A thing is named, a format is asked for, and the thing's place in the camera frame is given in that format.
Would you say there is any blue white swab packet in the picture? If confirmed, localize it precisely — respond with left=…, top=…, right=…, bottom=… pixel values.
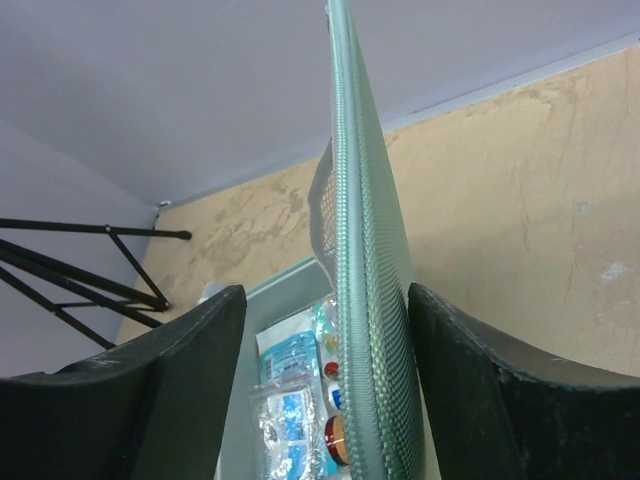
left=249, top=373, right=351, bottom=479

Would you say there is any large blue mask packet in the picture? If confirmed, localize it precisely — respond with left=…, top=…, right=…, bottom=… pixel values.
left=256, top=308, right=319, bottom=384

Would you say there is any blue white bandage roll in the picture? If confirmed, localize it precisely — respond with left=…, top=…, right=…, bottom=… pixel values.
left=327, top=381, right=342, bottom=411

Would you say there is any mint green medicine case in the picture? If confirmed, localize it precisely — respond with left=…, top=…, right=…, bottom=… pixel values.
left=216, top=1, right=425, bottom=479

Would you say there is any black music stand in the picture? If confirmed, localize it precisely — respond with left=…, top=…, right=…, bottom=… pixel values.
left=1, top=218, right=192, bottom=350

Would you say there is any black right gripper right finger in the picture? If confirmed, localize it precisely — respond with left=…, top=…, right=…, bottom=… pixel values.
left=409, top=283, right=639, bottom=479

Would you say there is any brown bottle orange cap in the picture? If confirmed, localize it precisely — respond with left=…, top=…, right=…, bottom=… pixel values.
left=324, top=415, right=350, bottom=467

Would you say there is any teal header small packet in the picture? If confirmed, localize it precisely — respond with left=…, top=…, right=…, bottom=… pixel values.
left=311, top=295, right=338, bottom=355

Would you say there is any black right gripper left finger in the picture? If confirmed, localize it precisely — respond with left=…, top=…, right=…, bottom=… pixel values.
left=1, top=285, right=247, bottom=479

